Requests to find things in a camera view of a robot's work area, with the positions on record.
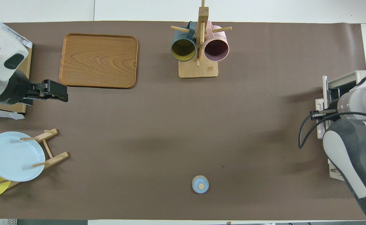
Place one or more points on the dark blue mug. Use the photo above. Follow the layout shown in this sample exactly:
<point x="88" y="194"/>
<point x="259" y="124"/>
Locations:
<point x="183" y="50"/>

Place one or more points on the white toaster oven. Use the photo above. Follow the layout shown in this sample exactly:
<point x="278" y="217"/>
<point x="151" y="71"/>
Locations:
<point x="348" y="82"/>

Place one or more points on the white plastic sheet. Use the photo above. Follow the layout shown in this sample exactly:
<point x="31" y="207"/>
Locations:
<point x="1" y="114"/>

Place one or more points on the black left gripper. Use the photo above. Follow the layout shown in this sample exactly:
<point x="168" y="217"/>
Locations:
<point x="14" y="90"/>

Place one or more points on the wooden mug tree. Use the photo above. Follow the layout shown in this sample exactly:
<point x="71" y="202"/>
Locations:
<point x="198" y="70"/>

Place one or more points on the pink mug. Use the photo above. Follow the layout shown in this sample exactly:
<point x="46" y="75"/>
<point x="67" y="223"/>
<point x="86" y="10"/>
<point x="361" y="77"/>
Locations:
<point x="216" y="50"/>

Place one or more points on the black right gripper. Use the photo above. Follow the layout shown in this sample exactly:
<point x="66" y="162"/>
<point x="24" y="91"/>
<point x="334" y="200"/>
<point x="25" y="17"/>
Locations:
<point x="333" y="98"/>

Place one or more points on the white checkered cloth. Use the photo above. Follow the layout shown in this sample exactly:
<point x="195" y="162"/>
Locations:
<point x="20" y="37"/>

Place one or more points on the brown table mat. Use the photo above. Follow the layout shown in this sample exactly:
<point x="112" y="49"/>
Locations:
<point x="139" y="125"/>

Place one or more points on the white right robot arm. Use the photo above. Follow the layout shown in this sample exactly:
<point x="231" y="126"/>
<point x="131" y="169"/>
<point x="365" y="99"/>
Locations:
<point x="345" y="147"/>

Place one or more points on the oven control knob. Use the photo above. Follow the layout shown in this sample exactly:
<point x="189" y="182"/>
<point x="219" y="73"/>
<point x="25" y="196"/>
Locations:
<point x="333" y="171"/>

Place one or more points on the wooden tray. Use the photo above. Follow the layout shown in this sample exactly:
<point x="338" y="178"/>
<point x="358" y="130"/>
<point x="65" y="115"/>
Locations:
<point x="98" y="61"/>

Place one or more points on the wooden plate rack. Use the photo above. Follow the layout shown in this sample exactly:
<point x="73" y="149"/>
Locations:
<point x="56" y="158"/>

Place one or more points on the light blue plate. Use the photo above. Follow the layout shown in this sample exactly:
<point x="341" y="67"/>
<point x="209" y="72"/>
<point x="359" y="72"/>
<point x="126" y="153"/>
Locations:
<point x="11" y="156"/>

